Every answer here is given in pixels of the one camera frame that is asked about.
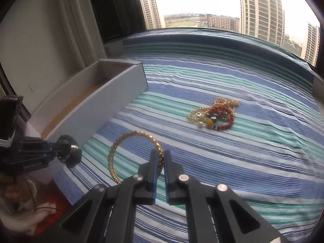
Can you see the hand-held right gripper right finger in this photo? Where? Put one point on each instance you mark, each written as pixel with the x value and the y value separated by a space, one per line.
pixel 169 179

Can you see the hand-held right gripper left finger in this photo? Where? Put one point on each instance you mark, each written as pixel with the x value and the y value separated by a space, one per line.
pixel 150 172

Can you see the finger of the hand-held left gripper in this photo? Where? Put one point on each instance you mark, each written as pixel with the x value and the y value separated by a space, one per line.
pixel 73 157
pixel 66 139

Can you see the gold bangle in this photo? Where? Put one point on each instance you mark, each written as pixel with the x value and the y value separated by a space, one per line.
pixel 110 162

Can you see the white cardboard box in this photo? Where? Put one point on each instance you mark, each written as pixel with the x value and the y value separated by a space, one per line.
pixel 101 106

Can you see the red cloth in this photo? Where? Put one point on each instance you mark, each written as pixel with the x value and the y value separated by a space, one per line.
pixel 55 197

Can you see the blue green striped bedsheet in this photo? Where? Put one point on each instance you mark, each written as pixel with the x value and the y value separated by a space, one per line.
pixel 227 169

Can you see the white cloth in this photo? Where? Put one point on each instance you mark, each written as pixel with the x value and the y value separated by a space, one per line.
pixel 22 220

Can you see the white curtain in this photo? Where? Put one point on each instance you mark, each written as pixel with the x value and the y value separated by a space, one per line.
pixel 78 30

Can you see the dark window blind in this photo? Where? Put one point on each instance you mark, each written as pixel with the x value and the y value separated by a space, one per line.
pixel 116 7

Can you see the narrow beige tower building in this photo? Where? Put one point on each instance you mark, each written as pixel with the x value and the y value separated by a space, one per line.
pixel 150 11

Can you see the low brown building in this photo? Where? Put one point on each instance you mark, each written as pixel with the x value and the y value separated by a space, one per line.
pixel 222 22

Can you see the tall beige tower building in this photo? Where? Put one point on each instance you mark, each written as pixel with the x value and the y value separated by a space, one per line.
pixel 263 10

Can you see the slim beige tower building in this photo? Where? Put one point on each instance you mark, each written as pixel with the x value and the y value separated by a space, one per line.
pixel 312 43

